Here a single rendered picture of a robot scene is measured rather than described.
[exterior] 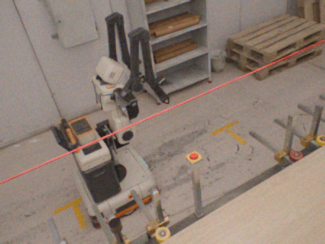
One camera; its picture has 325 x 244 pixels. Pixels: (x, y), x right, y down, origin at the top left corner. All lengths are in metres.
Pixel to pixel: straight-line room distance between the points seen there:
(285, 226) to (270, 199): 0.18
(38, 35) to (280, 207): 3.04
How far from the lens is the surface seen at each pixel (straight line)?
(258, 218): 1.84
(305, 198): 1.97
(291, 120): 2.11
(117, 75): 2.39
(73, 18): 3.66
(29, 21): 3.82
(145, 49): 2.24
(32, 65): 3.97
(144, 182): 2.88
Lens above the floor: 2.40
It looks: 38 degrees down
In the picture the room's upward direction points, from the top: 9 degrees counter-clockwise
